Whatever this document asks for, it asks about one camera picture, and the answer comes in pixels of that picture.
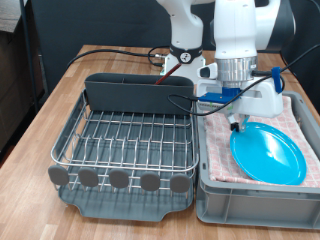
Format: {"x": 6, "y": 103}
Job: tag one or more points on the dark cabinet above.
{"x": 13, "y": 83}

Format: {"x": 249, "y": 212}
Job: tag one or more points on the grey plastic drain tray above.
{"x": 133, "y": 206}

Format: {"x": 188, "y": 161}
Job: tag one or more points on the dark grey cutlery holder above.
{"x": 133, "y": 96}

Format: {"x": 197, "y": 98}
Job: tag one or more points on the grey plastic crate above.
{"x": 253, "y": 206}

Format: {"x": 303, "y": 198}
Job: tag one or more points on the blue plate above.
{"x": 270, "y": 156}

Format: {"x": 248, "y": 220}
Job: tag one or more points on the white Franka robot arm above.
{"x": 235, "y": 30}

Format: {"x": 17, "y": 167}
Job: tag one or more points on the black metal pole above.
{"x": 28, "y": 50}

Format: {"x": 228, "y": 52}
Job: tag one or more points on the dark grey partition panel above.
{"x": 100, "y": 20}

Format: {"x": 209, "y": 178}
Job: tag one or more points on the pink checked cloth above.
{"x": 216, "y": 150}

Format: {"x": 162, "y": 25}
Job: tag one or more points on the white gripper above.
{"x": 263, "y": 105}

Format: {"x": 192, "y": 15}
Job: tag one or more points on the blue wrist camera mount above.
{"x": 216, "y": 96}

